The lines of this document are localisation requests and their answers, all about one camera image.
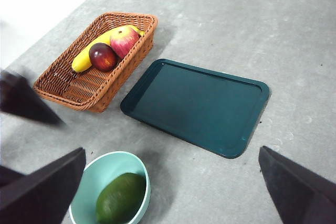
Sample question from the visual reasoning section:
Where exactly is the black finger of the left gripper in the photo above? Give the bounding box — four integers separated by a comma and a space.
0, 69, 66, 126

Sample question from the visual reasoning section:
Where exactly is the dark red plum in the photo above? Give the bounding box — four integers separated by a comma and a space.
88, 42, 118, 72

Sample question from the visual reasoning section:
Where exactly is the green avocado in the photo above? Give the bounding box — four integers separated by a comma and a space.
96, 173, 146, 224

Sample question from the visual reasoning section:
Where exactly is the yellow banana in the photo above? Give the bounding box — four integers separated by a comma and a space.
71, 24, 145, 73

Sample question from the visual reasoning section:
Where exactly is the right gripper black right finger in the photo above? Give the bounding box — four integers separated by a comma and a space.
258, 145, 336, 224

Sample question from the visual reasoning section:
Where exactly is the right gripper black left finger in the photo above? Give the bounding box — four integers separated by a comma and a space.
0, 147, 87, 224

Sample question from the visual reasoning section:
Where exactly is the brown wicker basket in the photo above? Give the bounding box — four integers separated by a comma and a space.
33, 11, 159, 113

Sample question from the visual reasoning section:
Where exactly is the teal bowl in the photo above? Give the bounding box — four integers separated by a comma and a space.
68, 151, 152, 224

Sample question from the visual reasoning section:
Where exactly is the dark rectangular tray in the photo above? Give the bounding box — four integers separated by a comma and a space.
120, 58, 271, 159

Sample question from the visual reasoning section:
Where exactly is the red apple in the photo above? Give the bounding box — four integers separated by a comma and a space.
109, 26, 140, 59

